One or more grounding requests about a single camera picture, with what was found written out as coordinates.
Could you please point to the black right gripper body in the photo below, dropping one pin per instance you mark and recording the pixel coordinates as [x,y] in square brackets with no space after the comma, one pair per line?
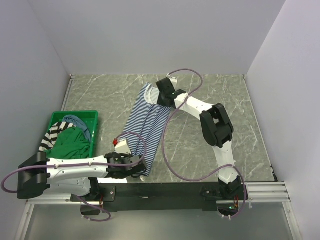
[161,101]

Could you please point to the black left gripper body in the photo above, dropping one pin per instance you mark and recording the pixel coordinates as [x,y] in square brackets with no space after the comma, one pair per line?
[124,155]

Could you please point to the blue white striped tank top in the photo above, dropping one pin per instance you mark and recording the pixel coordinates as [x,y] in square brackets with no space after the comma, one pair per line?
[148,119]

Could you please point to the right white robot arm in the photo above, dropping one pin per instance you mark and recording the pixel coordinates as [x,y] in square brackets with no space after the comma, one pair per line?
[217,131]

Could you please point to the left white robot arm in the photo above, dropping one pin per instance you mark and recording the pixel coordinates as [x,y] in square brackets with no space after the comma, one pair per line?
[40,174]

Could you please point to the green garment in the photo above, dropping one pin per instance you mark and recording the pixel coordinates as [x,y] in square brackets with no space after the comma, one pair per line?
[70,144]

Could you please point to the green plastic basket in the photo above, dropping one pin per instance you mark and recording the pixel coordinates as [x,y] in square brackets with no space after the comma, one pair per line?
[89,117]

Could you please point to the grey blue garment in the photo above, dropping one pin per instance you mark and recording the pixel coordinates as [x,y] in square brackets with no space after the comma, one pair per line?
[76,121]

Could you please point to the black white striped garment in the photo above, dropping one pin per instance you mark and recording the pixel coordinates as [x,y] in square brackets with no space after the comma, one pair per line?
[59,132]

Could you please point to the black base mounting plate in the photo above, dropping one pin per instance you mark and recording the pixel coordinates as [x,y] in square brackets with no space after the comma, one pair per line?
[162,196]

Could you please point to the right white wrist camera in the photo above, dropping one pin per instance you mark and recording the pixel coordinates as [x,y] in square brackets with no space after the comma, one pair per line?
[173,80]

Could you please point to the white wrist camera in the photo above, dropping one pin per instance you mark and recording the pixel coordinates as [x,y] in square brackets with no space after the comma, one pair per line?
[173,80]
[121,146]

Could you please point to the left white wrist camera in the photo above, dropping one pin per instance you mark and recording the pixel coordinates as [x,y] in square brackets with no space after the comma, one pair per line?
[121,146]

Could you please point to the aluminium frame rail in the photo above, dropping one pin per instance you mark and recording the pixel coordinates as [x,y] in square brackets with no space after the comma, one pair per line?
[267,215]

